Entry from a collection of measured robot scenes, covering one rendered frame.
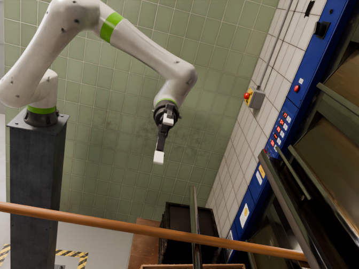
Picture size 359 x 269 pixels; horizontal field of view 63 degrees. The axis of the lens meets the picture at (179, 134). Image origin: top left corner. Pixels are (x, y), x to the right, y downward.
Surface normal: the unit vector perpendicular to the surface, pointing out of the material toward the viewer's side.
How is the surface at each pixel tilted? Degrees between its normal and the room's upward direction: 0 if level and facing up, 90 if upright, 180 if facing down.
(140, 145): 90
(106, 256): 0
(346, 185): 70
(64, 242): 0
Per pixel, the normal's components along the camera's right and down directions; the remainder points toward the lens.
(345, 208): -0.83, -0.50
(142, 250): 0.24, -0.88
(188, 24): 0.00, 0.44
